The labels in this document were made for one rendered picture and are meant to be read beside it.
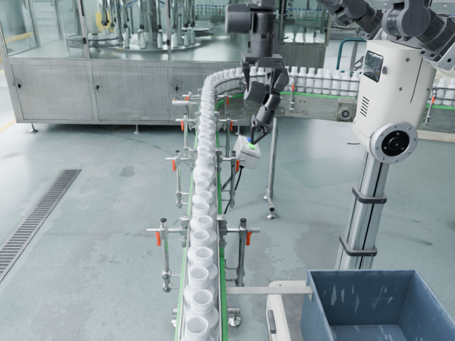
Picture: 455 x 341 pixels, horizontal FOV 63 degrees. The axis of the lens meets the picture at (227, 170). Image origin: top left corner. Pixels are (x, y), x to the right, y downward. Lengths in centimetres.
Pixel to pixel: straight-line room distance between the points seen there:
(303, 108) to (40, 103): 322
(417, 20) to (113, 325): 195
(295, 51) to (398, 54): 518
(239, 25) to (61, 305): 191
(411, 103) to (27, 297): 223
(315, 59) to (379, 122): 521
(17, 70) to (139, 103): 138
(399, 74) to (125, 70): 358
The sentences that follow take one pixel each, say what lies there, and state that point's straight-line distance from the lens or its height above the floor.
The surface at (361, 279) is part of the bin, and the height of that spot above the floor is 92.
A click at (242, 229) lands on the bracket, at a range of 96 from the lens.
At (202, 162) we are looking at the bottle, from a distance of 110.
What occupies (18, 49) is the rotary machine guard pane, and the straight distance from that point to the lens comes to 486.
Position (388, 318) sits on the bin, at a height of 76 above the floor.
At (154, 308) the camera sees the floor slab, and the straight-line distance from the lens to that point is 228.
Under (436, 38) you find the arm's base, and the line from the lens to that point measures 115.
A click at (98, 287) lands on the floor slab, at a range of 248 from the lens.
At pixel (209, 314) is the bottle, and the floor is 114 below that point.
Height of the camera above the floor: 164
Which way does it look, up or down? 26 degrees down
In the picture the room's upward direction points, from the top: 2 degrees clockwise
